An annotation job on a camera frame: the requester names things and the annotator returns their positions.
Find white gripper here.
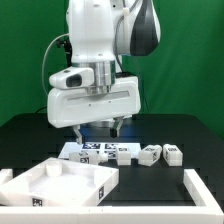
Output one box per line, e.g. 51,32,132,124
47,76,141,145

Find white square tabletop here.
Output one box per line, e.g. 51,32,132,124
0,158,119,207

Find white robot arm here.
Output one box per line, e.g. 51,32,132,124
47,0,161,143

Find white marker sheet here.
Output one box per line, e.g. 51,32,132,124
59,142,141,159

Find white U-shaped fence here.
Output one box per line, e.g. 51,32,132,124
0,169,224,224

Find black camera stand pole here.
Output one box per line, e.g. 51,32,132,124
56,38,72,67

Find grey camera cable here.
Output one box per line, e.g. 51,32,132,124
41,32,71,98

